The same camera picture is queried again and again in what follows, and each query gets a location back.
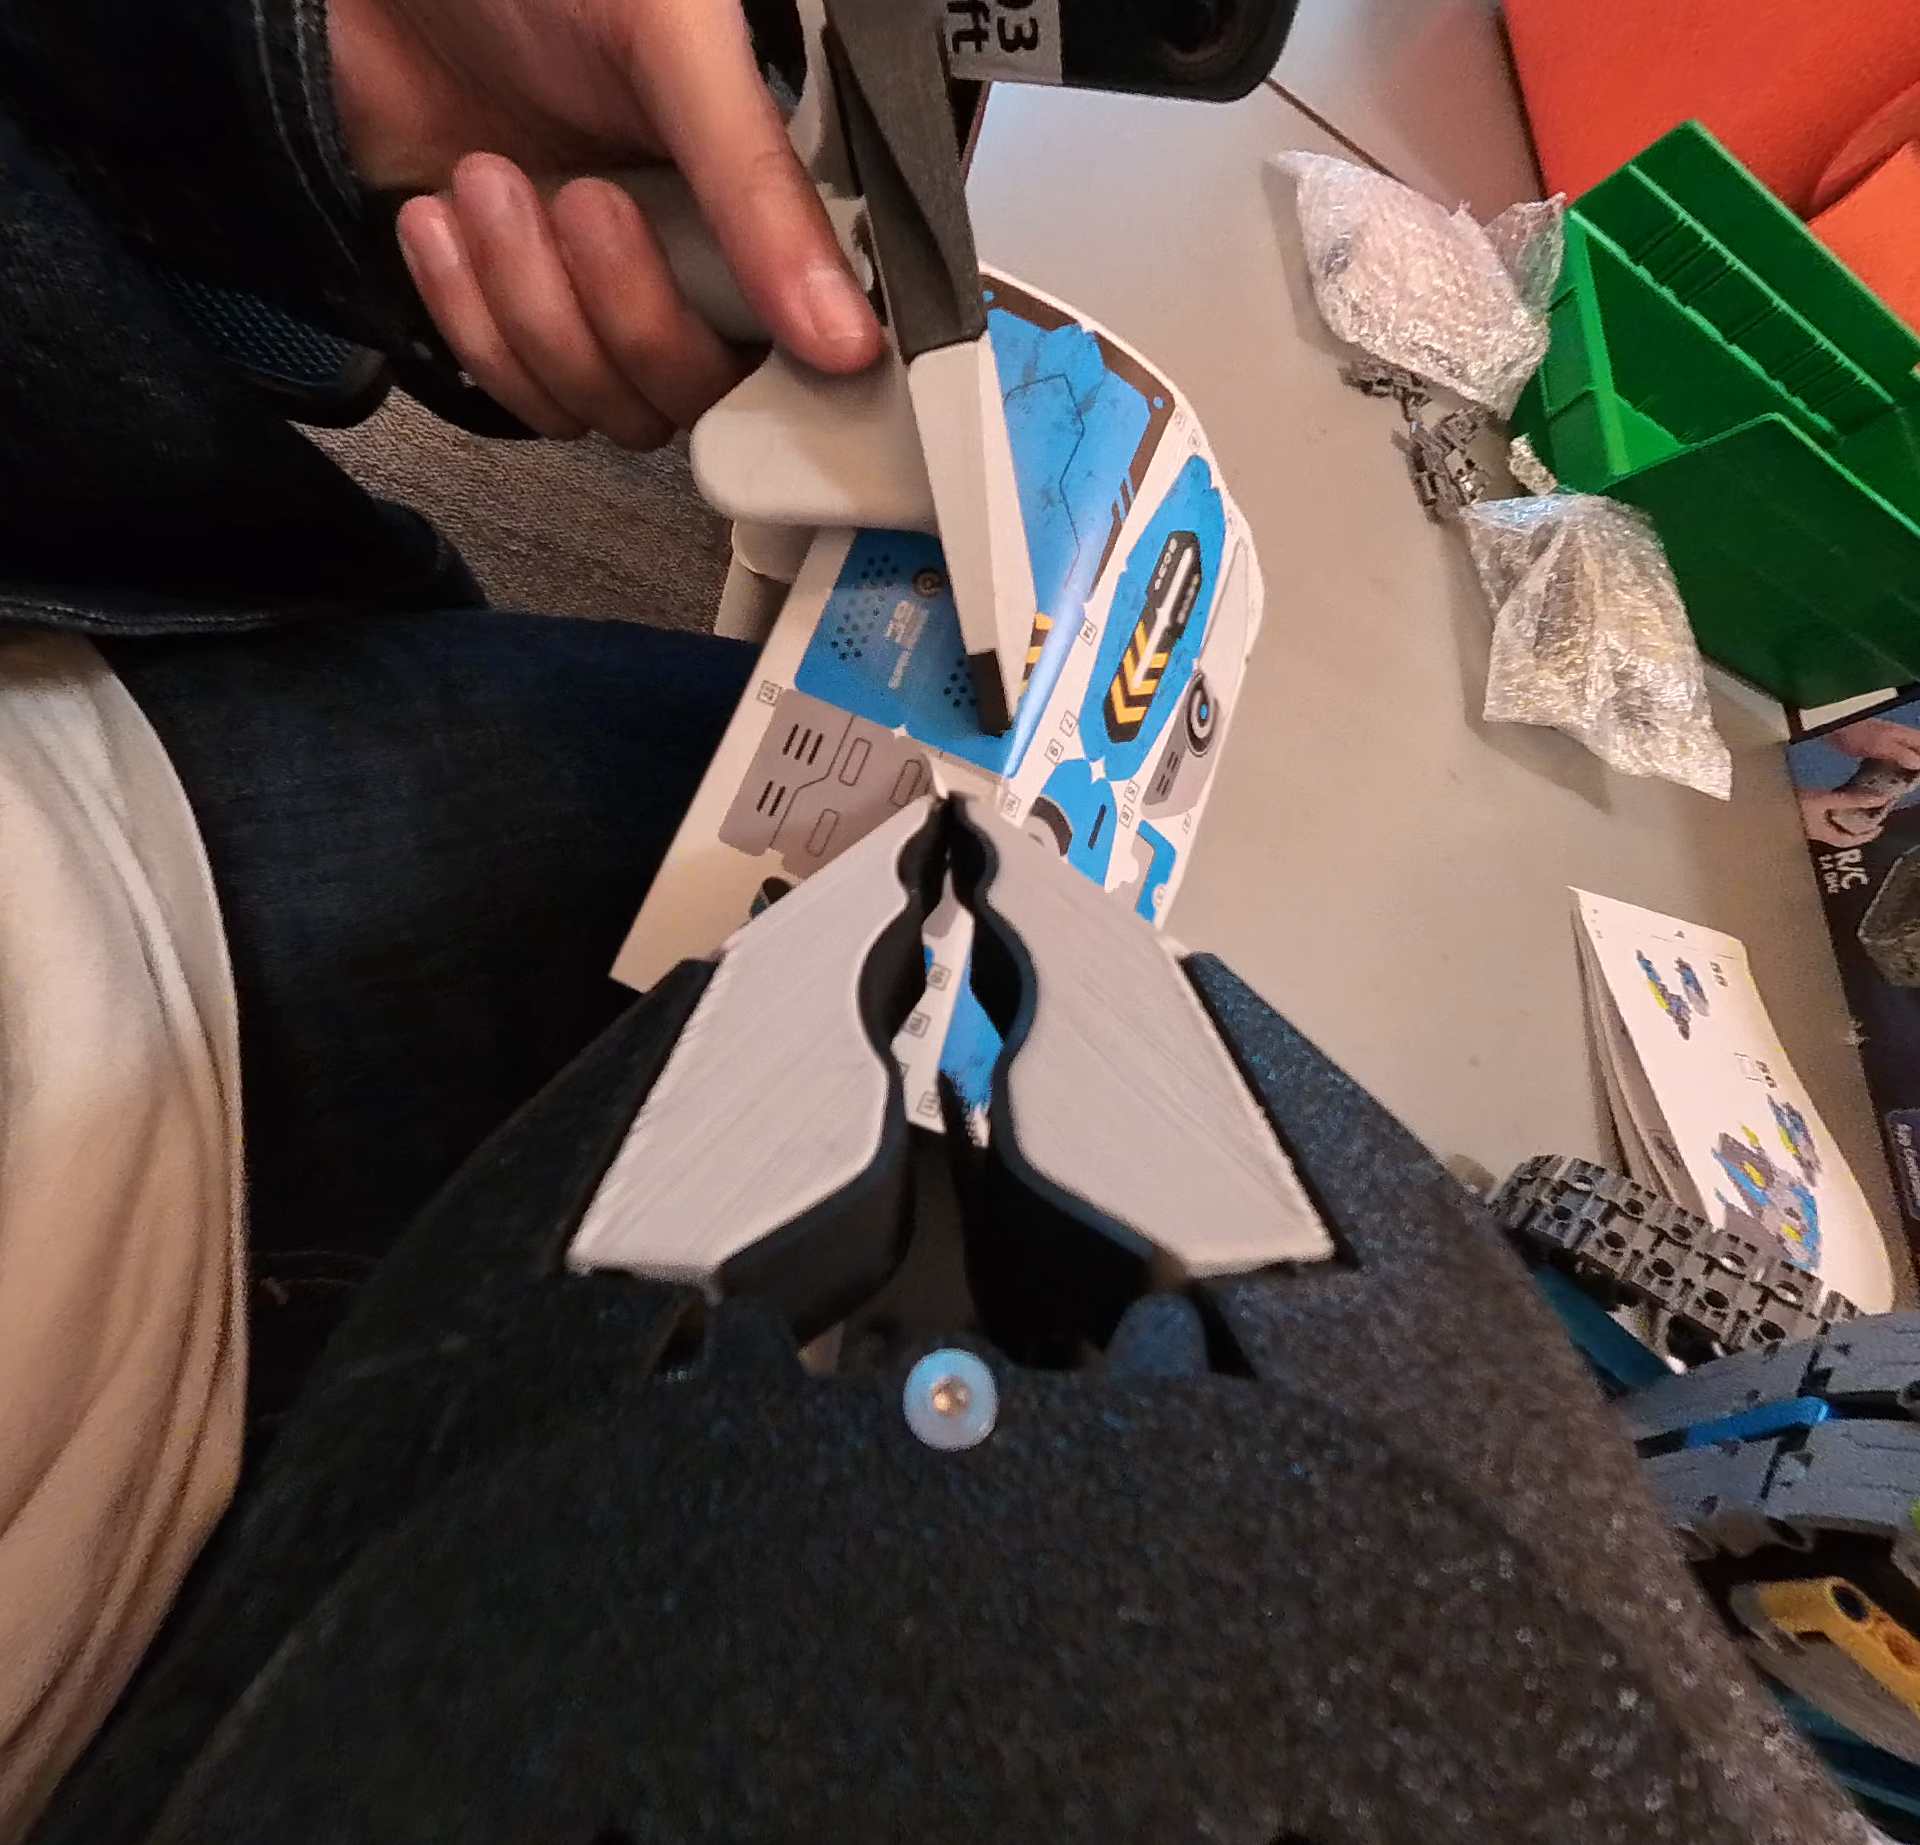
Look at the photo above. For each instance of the pile of grey track links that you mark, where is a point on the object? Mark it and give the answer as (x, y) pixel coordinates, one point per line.
(1441, 458)

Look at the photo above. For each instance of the orange sofa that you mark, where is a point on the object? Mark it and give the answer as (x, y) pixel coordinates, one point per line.
(1681, 31)

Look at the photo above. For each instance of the person's left hand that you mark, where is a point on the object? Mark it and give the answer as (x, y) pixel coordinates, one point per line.
(555, 75)

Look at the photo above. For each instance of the blue sticker sheet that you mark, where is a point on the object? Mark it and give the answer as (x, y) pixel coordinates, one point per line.
(1080, 420)

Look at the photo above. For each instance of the white instruction booklet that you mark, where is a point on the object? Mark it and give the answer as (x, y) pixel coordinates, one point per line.
(1696, 1066)

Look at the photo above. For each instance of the person's dark jeans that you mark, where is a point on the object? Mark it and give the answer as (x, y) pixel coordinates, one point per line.
(451, 856)

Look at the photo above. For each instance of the blue grey building-block toy robot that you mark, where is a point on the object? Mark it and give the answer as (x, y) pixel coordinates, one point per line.
(1770, 1425)

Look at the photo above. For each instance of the dark blue robot kit box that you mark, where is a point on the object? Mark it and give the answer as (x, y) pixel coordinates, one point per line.
(1867, 886)

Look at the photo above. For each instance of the green storage bin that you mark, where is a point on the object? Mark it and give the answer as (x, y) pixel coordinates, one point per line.
(1756, 481)

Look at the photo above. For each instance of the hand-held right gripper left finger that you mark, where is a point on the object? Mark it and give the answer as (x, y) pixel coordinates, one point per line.
(736, 1111)

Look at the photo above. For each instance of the person's left forearm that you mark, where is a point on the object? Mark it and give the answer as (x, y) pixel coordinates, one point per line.
(165, 121)

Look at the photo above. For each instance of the bubble wrap bag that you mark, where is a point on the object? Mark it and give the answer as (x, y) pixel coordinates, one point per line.
(1606, 646)
(1410, 286)

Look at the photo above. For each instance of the person's white shirt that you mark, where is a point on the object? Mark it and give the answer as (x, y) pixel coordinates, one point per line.
(105, 1200)

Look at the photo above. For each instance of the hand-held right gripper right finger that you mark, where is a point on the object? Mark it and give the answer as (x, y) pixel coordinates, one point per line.
(1170, 1111)

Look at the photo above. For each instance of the person's dark denim jacket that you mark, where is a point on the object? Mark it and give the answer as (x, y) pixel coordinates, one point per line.
(135, 495)

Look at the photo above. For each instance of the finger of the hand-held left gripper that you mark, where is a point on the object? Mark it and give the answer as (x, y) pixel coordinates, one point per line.
(967, 525)

